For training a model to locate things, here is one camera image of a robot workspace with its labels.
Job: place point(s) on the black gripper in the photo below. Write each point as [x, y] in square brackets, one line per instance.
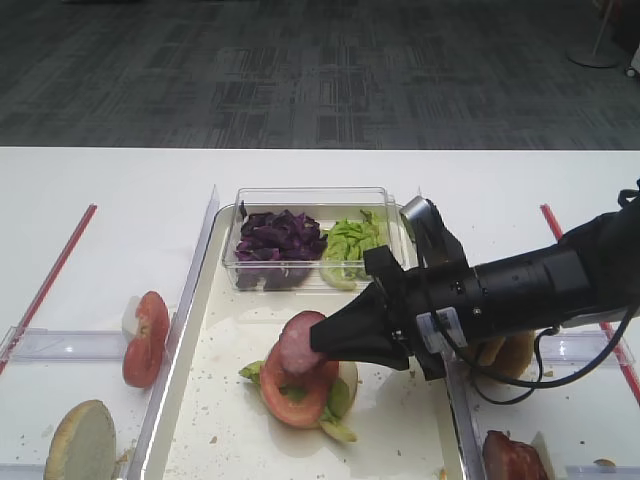
[391, 320]

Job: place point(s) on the pink meat slice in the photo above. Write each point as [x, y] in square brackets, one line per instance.
[297, 356]

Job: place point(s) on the stack of meat slices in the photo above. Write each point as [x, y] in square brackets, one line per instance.
[505, 459]

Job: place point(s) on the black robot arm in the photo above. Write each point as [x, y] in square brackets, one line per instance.
[589, 276]

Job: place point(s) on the tomato slice on bun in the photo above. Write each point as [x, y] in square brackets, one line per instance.
[298, 400]

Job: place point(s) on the lettuce on bun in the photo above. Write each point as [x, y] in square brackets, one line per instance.
[331, 422]

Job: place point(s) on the green lettuce in container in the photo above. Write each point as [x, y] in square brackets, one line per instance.
[346, 242]

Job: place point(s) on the upright tomato slice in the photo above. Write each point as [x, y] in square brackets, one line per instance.
[144, 354]

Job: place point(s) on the clear holder under meat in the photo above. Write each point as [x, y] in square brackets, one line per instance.
[602, 472]

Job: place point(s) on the clear holder under tomato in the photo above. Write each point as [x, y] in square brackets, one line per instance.
[44, 345]

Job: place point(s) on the purple cabbage in container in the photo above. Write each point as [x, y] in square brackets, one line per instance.
[277, 237]

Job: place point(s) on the clear plastic container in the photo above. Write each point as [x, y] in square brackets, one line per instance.
[325, 205]

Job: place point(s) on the sesame bun half outer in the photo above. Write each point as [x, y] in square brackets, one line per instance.
[509, 356]

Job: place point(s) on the metal baking tray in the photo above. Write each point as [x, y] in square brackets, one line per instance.
[252, 400]

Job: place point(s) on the clear holder under buns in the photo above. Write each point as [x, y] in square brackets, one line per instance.
[577, 349]

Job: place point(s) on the upright bun half left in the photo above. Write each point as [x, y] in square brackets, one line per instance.
[83, 445]

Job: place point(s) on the left red strip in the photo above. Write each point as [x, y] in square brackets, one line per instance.
[50, 280]

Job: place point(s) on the stanchion base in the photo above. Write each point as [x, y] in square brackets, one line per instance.
[592, 57]

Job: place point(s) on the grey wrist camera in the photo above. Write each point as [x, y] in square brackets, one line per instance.
[435, 244]

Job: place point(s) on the clear rail beside tray left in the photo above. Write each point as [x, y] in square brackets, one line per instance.
[153, 445]

